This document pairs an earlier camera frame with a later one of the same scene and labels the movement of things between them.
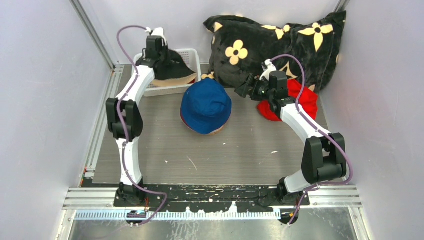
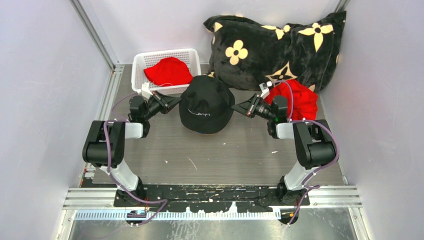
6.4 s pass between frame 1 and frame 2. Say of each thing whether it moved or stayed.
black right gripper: moved
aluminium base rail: stayed
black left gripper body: moved
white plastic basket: stayed
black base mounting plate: stayed
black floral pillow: stayed
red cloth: stayed
